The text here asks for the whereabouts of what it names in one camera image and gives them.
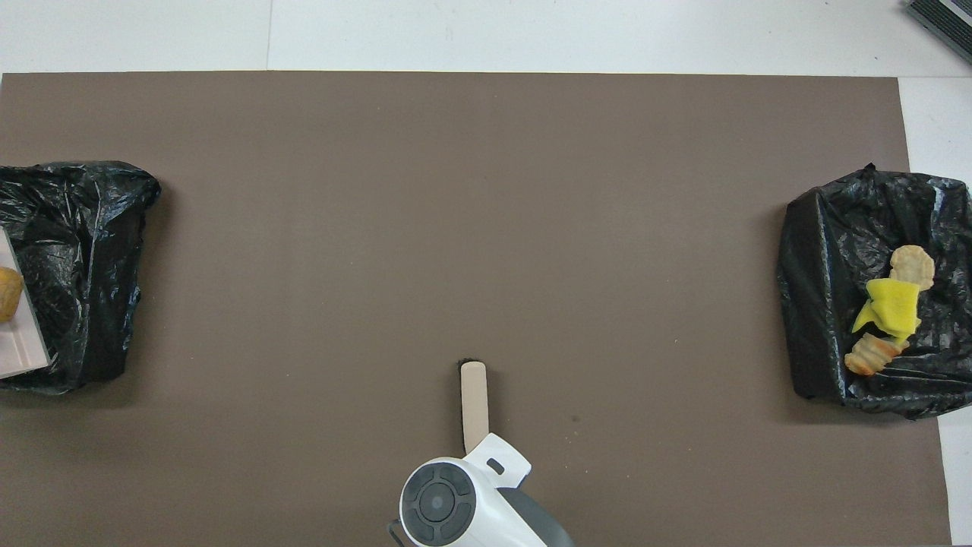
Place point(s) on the large yellow sponge piece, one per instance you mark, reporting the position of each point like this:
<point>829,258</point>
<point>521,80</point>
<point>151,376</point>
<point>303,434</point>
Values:
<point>900,304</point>

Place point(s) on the beige toy cookie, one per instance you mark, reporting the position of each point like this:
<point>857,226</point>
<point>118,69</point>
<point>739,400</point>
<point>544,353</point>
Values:
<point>913,266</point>

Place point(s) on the beige plastic dustpan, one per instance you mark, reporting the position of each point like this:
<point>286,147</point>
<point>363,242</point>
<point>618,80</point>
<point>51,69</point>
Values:
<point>19,342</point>

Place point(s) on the black bag lined bin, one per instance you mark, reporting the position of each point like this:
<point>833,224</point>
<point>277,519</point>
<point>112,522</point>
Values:
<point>828,289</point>
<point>83,251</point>

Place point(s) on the dark ribbed device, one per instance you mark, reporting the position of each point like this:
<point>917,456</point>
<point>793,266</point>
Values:
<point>945,23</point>

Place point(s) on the pale toy pastry chunk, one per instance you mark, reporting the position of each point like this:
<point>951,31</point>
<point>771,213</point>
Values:
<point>869,355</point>

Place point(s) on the brown table mat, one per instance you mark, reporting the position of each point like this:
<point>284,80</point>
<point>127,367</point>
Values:
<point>531,190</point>

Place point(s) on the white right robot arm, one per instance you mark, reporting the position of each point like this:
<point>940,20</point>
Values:
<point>471,501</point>

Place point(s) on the brown toy bread roll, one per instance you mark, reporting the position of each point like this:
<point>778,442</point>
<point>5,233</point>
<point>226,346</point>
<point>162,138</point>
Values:
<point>7,295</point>

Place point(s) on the beige hand brush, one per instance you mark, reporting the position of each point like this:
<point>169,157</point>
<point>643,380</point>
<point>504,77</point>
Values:
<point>474,403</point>

